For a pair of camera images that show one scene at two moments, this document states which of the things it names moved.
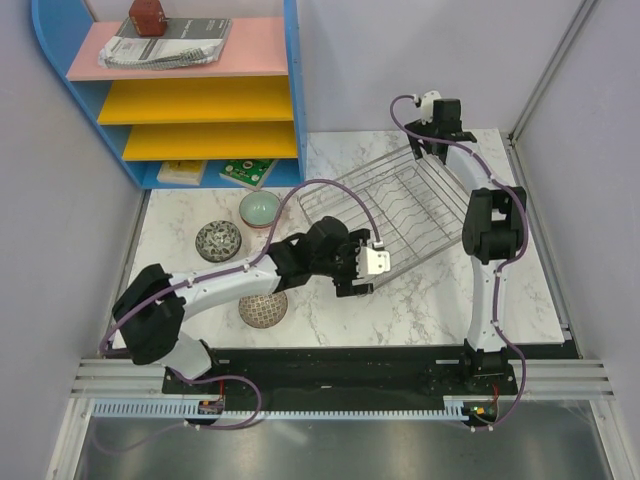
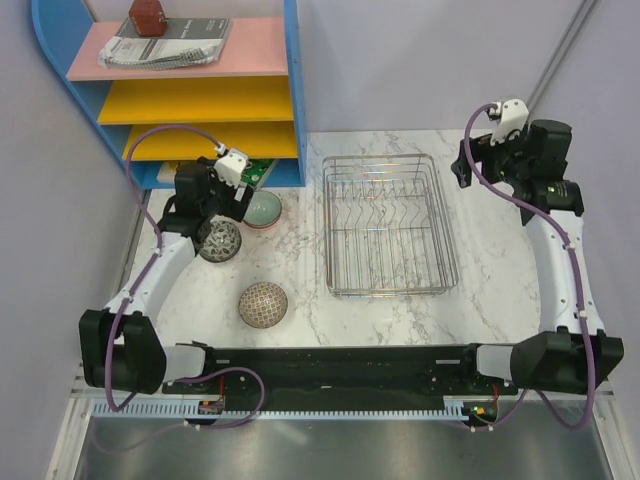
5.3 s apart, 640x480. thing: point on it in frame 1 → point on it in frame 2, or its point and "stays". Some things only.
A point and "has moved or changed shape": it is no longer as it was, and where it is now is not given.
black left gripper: (344, 287) → (240, 207)
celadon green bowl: (259, 208) stays
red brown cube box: (148, 18) stays
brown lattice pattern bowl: (264, 311) stays
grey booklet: (182, 28) stays
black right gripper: (418, 128) → (484, 152)
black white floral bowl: (218, 241) stays
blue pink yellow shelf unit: (250, 103) stays
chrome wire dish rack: (402, 206) has moved or changed shape
